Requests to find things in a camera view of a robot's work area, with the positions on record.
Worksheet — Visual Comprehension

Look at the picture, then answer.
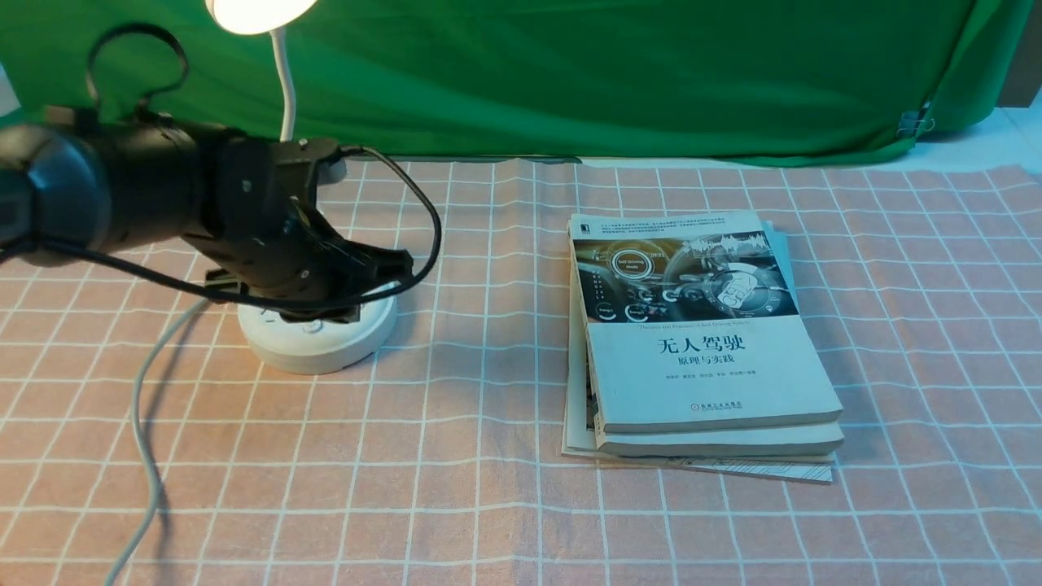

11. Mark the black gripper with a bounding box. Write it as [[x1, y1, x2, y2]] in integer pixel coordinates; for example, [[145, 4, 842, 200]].
[[204, 137, 414, 314]]

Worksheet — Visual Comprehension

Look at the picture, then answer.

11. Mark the white desk lamp with sockets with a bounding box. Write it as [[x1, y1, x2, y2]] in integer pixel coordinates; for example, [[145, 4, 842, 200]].
[[205, 1, 399, 375]]

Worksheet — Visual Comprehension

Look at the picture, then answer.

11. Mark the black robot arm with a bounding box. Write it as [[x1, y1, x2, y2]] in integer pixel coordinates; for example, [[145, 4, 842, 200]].
[[2, 107, 431, 322]]

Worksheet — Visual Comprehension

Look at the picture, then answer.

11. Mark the pink checkered tablecloth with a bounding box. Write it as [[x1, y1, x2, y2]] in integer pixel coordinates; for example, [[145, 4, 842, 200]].
[[0, 158, 1042, 586]]

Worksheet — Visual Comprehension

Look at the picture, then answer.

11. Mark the bottom thin booklet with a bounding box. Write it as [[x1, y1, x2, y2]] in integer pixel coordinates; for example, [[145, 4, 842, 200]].
[[561, 275, 834, 483]]

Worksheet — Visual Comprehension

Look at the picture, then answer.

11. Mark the top white paperback book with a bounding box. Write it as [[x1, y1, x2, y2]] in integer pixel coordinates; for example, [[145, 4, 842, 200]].
[[567, 212, 843, 435]]

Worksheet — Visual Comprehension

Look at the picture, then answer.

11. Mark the green backdrop cloth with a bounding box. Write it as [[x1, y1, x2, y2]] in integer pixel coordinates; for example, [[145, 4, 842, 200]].
[[0, 0, 1033, 168]]

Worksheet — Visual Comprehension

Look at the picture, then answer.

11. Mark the middle white book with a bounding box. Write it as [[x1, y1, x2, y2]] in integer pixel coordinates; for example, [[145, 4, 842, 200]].
[[570, 221, 845, 458]]

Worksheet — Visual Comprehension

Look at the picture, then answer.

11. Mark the metal binder clip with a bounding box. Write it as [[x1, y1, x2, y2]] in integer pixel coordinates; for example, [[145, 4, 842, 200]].
[[895, 103, 935, 138]]

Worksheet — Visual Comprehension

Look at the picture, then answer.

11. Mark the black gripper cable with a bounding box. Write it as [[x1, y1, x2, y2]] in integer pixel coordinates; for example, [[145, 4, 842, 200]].
[[0, 145, 443, 317]]

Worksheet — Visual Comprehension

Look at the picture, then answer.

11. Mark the white lamp power cable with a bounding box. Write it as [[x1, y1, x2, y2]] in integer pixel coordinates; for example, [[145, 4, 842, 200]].
[[101, 296, 214, 586]]

